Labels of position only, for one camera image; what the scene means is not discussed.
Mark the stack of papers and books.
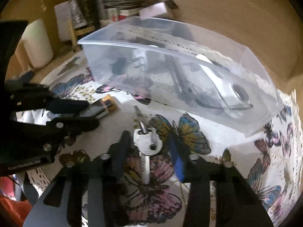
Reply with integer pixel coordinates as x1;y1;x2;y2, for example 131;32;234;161
54;0;147;42

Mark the butterfly print lace cloth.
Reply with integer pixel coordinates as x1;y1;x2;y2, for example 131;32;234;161
20;51;302;226

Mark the pink ceramic mug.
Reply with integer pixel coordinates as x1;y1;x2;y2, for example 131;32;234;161
15;19;53;71

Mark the clear plastic storage box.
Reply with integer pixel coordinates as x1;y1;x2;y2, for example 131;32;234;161
79;16;283;135

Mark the silver key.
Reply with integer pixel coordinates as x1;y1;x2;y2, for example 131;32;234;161
133;106;163;185

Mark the silver metal pen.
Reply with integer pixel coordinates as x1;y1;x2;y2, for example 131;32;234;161
165;55;190;101

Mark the dark wine bottle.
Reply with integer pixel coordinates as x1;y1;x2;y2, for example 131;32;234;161
69;0;100;39

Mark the white paper tag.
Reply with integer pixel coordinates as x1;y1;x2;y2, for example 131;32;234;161
139;2;173;19

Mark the blue stitch sticker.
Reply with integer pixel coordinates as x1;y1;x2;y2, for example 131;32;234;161
14;71;35;83

